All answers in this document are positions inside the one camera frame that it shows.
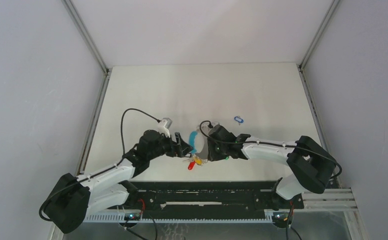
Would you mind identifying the circuit board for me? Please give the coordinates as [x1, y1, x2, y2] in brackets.
[271, 212, 293, 229]
[124, 212, 142, 222]

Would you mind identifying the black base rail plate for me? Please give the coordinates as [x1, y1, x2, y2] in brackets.
[113, 181, 304, 219]

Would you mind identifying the aluminium frame post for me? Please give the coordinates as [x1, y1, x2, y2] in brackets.
[297, 0, 343, 150]
[62, 0, 110, 174]

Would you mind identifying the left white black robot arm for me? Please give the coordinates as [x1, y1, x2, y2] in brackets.
[38, 130, 193, 234]

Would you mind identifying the white slotted cable duct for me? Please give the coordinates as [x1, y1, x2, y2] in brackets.
[83, 211, 274, 224]

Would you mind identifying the large keyring with key tags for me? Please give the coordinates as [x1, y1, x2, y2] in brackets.
[184, 130, 208, 171]

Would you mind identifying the left circuit board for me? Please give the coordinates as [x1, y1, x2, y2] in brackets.
[124, 212, 142, 222]

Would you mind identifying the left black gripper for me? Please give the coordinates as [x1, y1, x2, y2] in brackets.
[147, 131, 193, 161]

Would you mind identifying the blue key tag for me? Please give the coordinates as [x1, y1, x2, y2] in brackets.
[233, 116, 244, 125]

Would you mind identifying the right circuit board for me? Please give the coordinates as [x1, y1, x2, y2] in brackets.
[271, 212, 293, 229]

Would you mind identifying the right aluminium frame post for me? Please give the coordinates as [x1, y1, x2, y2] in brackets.
[297, 0, 343, 150]

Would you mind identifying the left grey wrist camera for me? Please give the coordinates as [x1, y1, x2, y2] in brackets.
[157, 117, 173, 138]

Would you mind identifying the left aluminium frame post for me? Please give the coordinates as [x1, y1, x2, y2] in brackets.
[62, 0, 110, 174]

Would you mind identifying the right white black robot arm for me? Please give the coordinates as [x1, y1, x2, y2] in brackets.
[198, 120, 342, 208]

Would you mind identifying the right black camera cable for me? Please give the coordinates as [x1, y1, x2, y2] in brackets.
[198, 120, 343, 181]

